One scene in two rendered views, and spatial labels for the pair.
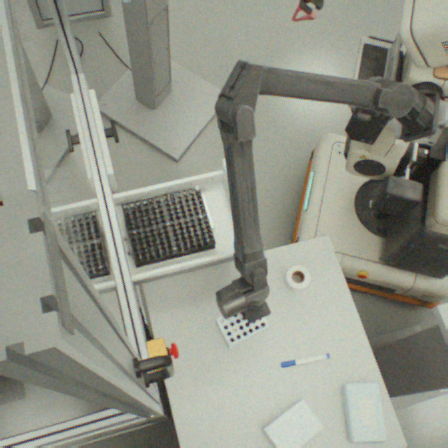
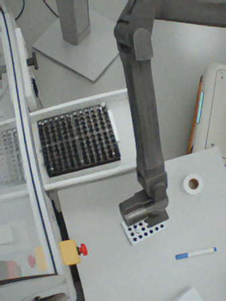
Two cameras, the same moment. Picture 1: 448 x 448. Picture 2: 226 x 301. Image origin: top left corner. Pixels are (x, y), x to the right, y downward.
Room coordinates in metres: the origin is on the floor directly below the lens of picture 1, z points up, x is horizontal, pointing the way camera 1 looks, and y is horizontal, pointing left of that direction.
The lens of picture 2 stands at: (0.14, -0.02, 1.96)
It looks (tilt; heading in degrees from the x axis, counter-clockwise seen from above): 71 degrees down; 11
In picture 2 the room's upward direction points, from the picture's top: straight up
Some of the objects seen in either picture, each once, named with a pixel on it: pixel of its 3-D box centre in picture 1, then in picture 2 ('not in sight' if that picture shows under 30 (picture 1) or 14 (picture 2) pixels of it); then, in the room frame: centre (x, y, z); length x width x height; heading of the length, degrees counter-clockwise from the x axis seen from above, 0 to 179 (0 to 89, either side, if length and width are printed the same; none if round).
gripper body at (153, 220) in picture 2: (253, 298); (153, 207); (0.34, -0.11, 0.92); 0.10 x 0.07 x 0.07; 34
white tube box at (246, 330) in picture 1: (242, 324); (144, 226); (0.30, -0.10, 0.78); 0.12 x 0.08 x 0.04; 126
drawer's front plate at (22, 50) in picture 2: (103, 140); (25, 68); (0.74, 0.39, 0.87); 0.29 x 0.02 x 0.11; 26
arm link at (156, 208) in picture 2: (254, 293); (155, 203); (0.34, -0.11, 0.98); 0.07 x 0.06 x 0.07; 125
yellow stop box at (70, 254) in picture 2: (159, 355); (71, 252); (0.16, 0.10, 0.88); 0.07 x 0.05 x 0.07; 26
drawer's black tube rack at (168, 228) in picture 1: (168, 228); (77, 141); (0.51, 0.15, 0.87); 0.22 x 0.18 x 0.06; 116
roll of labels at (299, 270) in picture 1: (297, 278); (192, 185); (0.45, -0.24, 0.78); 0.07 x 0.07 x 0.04
